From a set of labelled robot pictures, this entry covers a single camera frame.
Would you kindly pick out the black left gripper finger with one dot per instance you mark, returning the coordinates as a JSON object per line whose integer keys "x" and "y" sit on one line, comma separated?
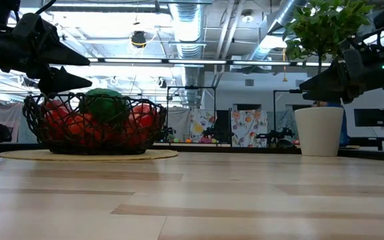
{"x": 58, "y": 81}
{"x": 65, "y": 56}

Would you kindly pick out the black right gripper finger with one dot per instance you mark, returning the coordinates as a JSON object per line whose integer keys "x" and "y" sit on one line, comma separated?
{"x": 328, "y": 96}
{"x": 332, "y": 80}

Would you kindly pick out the large red apple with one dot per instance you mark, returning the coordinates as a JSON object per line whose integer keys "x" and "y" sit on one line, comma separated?
{"x": 55, "y": 116}

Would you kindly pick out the red orange apple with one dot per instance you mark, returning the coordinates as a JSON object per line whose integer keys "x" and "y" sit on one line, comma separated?
{"x": 82, "y": 128}

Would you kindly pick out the red bell pepper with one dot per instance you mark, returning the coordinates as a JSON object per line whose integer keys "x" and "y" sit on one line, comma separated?
{"x": 142, "y": 118}

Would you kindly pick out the black background robot arm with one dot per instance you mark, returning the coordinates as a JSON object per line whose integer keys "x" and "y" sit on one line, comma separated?
{"x": 217, "y": 131}
{"x": 275, "y": 135}

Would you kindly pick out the green plant in white pot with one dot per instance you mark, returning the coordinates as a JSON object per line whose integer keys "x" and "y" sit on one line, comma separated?
{"x": 318, "y": 130}

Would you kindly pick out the black monitor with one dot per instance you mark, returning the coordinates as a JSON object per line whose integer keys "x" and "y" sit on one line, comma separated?
{"x": 369, "y": 117}

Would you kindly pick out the pale pink cloth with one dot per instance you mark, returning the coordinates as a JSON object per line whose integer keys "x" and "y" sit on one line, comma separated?
{"x": 5, "y": 116}

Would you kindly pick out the black ceiling dome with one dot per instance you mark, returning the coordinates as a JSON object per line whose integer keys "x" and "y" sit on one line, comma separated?
{"x": 138, "y": 39}

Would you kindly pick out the floral curtain panel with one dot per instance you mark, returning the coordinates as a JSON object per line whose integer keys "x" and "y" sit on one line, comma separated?
{"x": 202, "y": 126}
{"x": 248, "y": 128}

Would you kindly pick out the round woven straw placemat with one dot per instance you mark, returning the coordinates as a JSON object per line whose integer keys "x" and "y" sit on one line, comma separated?
{"x": 152, "y": 155}

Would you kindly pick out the grey hanging cloth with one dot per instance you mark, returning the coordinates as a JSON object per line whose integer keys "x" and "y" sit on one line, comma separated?
{"x": 178, "y": 123}

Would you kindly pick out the long ceiling light bar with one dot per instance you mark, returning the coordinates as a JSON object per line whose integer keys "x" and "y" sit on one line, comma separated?
{"x": 195, "y": 61}

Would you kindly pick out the black metal frame stand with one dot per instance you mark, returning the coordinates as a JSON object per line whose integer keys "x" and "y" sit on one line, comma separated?
{"x": 192, "y": 87}
{"x": 274, "y": 113}

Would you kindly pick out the silver ventilation duct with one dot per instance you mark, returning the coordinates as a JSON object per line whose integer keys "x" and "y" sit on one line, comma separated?
{"x": 187, "y": 33}
{"x": 278, "y": 20}

